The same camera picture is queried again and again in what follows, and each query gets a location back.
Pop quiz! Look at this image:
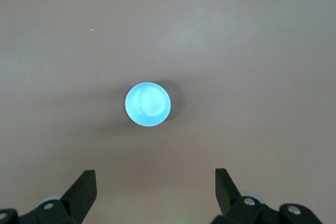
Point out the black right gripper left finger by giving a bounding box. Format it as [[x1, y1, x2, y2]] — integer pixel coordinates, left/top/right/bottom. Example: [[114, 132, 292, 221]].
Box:
[[0, 169, 98, 224]]

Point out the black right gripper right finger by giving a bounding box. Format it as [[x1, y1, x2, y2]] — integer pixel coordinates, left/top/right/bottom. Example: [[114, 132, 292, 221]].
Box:
[[212, 168, 324, 224]]

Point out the light blue bowl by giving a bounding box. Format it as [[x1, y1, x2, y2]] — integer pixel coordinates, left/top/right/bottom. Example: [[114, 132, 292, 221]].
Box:
[[124, 82, 172, 127]]

